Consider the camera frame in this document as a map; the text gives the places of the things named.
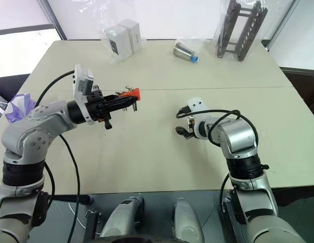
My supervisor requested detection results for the plain white box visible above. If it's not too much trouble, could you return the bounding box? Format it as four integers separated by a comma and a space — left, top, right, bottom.
119, 19, 142, 54

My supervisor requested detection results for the clear bag around cylinder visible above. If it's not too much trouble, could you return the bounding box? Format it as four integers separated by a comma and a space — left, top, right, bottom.
171, 36, 206, 64

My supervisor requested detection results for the white box with dark label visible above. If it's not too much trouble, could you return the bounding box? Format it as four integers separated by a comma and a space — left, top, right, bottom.
103, 24, 134, 62

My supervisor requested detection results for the black seat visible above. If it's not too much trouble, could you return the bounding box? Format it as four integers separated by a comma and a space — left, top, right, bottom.
0, 73, 30, 105

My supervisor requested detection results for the metal cylinder with blue cap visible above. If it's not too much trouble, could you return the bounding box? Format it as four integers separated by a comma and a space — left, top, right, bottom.
173, 42, 200, 63

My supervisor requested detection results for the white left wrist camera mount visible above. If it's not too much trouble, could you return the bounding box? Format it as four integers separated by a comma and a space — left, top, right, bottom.
72, 63, 97, 126

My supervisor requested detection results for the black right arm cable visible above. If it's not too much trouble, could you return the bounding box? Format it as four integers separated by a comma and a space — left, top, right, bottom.
206, 108, 258, 212

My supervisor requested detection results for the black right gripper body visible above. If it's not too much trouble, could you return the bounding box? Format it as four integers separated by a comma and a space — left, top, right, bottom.
183, 115, 199, 140

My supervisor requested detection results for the clear bag around rack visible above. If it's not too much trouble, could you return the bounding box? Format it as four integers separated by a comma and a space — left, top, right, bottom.
212, 0, 299, 63

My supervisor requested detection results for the black rod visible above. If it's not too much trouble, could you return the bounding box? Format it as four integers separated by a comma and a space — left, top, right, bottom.
53, 194, 94, 206

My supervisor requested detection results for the dark furniture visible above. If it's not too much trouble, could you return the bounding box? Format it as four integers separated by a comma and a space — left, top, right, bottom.
279, 66, 314, 134

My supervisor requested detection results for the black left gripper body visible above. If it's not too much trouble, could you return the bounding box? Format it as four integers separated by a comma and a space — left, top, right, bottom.
86, 85, 114, 131

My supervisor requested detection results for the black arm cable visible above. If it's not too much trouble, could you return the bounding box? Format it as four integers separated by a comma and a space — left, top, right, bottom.
206, 108, 258, 212
34, 70, 81, 243

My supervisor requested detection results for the white box in plastic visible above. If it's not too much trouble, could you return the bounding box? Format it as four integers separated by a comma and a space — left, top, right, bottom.
97, 14, 148, 65

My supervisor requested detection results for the grey rounded shell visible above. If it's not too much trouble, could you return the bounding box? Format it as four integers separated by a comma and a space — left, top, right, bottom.
99, 194, 145, 240
173, 197, 206, 243

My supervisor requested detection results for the purple plastic bag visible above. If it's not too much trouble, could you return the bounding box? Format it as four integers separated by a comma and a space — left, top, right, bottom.
5, 93, 37, 125

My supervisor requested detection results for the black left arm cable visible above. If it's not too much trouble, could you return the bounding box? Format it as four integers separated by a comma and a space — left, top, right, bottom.
34, 70, 81, 243

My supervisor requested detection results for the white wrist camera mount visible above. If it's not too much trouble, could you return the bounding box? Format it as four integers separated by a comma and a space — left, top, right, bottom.
186, 97, 215, 140
72, 63, 97, 126

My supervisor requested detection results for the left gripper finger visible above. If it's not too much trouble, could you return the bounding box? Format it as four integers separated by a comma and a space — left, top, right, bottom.
103, 93, 140, 103
105, 101, 137, 111

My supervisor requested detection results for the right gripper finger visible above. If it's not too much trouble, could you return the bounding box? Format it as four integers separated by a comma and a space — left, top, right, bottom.
174, 126, 192, 140
176, 106, 192, 119

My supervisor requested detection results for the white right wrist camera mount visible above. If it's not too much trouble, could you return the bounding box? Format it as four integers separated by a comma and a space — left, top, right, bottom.
186, 97, 215, 140

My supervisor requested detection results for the red hex key holder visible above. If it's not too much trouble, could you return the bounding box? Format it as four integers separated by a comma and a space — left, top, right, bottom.
115, 87, 142, 102

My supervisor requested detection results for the black metal bracket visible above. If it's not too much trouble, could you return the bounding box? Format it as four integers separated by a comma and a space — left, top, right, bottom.
84, 210, 103, 240
221, 189, 247, 226

